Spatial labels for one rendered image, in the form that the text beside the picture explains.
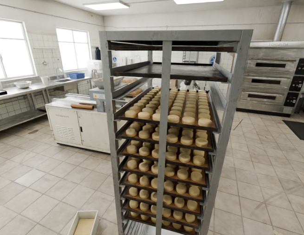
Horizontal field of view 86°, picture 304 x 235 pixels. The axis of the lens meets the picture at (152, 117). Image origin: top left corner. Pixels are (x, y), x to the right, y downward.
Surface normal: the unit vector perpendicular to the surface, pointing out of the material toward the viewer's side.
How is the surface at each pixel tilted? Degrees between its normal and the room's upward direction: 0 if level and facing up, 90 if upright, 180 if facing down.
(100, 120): 90
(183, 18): 90
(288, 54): 90
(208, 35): 90
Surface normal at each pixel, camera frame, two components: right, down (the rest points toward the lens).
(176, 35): -0.25, 0.36
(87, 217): 0.04, 0.38
